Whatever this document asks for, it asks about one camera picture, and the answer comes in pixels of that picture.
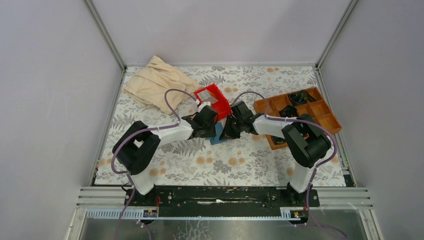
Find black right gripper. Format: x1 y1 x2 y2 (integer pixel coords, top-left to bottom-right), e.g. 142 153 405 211
219 115 244 141

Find blue card holder wallet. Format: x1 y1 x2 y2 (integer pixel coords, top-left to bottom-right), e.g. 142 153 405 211
209 121 227 146

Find red plastic bin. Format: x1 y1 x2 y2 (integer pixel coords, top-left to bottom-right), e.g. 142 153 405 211
194 83 232 122

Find wooden compartment tray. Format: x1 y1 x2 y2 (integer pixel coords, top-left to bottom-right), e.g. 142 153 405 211
253 87 342 135

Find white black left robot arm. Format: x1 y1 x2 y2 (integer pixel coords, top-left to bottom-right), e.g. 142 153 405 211
112 105 218 206

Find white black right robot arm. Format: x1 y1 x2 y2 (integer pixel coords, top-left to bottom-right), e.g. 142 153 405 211
219 101 333 206

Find stack of credit cards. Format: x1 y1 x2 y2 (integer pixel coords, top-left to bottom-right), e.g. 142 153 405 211
197 89 219 104

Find beige crumpled cloth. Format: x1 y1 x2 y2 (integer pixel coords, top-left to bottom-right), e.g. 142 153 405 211
123 55 202 115

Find black folded strap bundle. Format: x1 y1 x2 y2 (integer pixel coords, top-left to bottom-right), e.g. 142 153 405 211
279 105 300 119

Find black coiled cable bundle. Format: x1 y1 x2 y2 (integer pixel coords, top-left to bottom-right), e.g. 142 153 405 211
288 90 317 107

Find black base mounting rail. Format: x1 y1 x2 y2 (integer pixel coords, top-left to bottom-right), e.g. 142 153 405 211
124 185 320 218

